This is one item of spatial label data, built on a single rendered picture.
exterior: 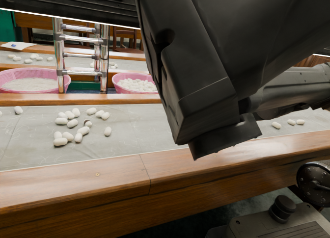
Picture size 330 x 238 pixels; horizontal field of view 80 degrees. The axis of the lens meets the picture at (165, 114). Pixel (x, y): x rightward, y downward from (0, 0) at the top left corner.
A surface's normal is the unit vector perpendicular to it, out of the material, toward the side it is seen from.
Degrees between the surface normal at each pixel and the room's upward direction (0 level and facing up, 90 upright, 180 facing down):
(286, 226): 0
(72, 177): 0
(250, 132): 38
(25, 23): 90
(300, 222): 0
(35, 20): 90
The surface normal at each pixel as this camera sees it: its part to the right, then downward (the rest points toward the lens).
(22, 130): 0.18, -0.87
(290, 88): 0.50, -0.40
